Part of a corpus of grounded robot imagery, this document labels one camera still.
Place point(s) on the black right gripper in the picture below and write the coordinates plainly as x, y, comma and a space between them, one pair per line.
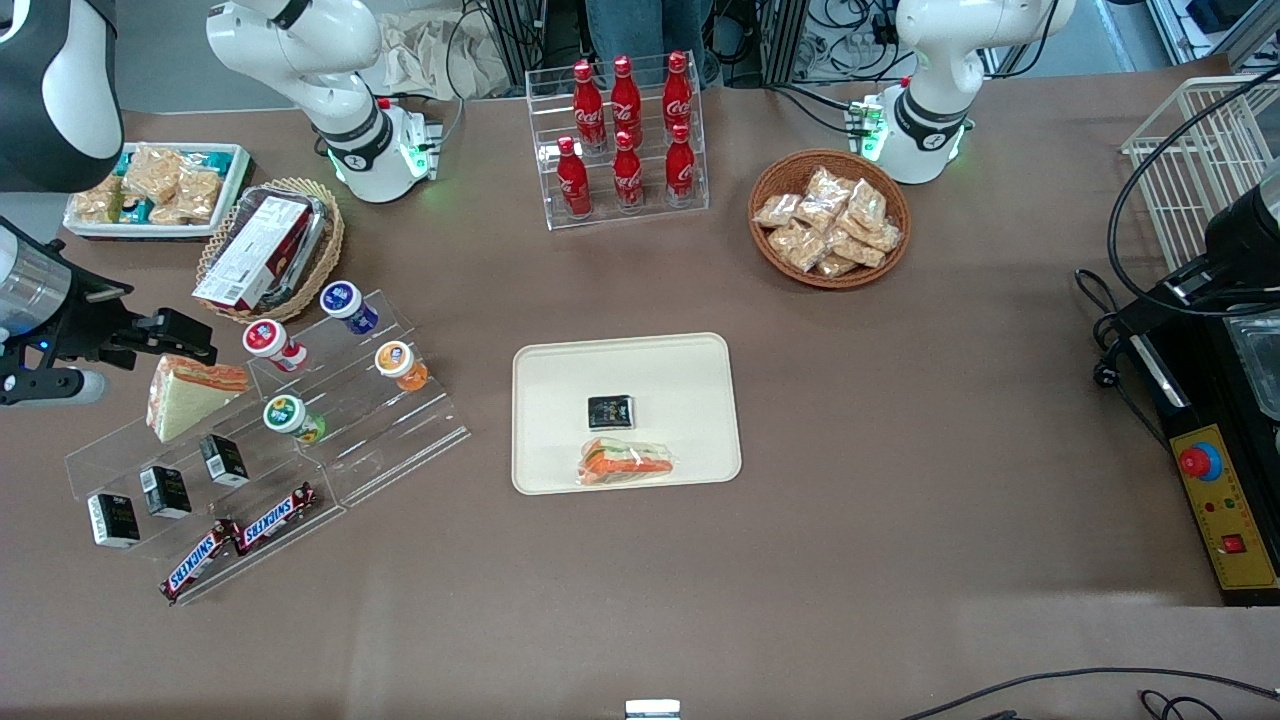
88, 325

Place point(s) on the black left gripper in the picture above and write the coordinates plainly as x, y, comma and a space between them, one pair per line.
1183, 284

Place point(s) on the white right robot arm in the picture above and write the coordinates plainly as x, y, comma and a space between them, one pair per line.
340, 100

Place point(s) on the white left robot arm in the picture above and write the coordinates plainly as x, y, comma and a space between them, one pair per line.
940, 90

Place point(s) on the red lid gum bottle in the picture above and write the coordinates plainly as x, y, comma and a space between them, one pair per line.
268, 342

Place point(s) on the green lid gum bottle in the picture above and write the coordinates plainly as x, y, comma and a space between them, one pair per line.
288, 416

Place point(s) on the blue lid gum bottle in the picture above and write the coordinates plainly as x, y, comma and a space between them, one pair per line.
345, 302

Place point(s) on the orange lid gum bottle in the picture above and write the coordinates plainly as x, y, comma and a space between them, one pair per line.
398, 362

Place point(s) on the cream plastic tray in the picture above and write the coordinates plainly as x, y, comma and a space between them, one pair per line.
690, 400

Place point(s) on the upright triangle wrapped sandwich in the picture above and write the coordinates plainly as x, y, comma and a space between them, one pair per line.
190, 400

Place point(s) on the red white cookie box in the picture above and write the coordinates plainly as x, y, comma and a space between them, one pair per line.
252, 255

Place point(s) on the small black chocolate box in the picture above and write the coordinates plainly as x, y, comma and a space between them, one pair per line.
224, 460
166, 492
114, 520

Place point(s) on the rice cracker snack packet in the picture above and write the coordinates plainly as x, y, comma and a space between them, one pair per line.
96, 200
198, 194
152, 172

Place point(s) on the red emergency stop button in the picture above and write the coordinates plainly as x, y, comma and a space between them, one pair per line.
1198, 461

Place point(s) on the white plastic bin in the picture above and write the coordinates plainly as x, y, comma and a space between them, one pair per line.
235, 190

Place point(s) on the clear acrylic chocolate stand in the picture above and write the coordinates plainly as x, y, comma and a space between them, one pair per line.
280, 480

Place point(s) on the oval wicker basket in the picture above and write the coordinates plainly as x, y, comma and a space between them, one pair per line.
328, 250

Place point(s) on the clear plastic cookie container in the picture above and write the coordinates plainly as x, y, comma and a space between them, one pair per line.
315, 225

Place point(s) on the teal snack packet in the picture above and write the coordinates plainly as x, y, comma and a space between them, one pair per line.
208, 159

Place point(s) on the snickers bar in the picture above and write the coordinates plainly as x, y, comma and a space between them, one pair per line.
276, 518
198, 562

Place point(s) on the black yellow control box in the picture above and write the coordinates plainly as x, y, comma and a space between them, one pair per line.
1225, 530

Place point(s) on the clear bag of crackers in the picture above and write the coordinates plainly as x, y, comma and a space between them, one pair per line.
838, 265
817, 215
867, 203
777, 210
830, 185
860, 250
797, 247

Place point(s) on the crumpled brown paper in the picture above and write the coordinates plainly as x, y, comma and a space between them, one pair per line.
440, 55

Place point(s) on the round wicker basket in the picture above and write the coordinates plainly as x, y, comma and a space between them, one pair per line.
775, 170

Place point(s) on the red cola bottle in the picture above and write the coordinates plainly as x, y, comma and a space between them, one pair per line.
626, 98
589, 105
681, 168
628, 175
677, 92
574, 182

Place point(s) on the flat black packet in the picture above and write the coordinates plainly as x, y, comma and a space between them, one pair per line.
611, 412

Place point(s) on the flat wrapped sandwich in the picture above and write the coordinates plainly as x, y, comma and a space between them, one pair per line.
625, 462

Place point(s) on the clear acrylic bottle rack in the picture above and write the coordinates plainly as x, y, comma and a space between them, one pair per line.
650, 215

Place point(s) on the person in blue jeans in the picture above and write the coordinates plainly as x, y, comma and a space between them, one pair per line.
650, 30

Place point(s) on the small white block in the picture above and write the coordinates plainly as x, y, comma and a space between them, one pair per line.
652, 710

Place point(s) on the silver bar wrist camera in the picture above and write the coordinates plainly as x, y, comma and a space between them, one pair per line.
60, 387

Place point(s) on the aluminium frame post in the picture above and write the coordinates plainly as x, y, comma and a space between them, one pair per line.
785, 40

